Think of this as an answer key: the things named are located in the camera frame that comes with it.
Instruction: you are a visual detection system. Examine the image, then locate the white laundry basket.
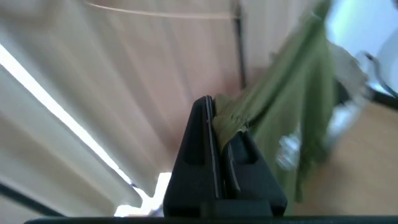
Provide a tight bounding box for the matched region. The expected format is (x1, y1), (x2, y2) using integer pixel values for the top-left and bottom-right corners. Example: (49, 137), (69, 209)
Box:
(329, 42), (398, 108)

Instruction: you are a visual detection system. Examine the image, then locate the green long-sleeved shirt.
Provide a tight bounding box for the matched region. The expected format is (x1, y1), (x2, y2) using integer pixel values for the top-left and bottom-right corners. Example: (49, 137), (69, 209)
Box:
(213, 0), (339, 215)

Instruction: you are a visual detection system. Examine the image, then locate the black clothes rack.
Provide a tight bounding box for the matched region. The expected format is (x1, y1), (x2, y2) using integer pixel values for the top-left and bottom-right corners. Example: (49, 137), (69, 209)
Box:
(231, 0), (248, 90)

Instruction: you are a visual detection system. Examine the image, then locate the pink clothes hanger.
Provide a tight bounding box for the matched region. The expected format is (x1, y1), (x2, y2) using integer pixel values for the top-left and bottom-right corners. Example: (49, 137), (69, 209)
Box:
(84, 1), (238, 20)

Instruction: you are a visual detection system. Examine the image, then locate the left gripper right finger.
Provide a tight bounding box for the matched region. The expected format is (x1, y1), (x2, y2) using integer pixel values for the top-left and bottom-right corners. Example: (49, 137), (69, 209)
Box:
(218, 129), (287, 217)

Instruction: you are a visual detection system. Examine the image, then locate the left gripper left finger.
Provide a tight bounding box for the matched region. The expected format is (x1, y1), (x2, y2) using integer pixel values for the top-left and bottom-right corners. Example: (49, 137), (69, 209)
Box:
(163, 95), (221, 217)

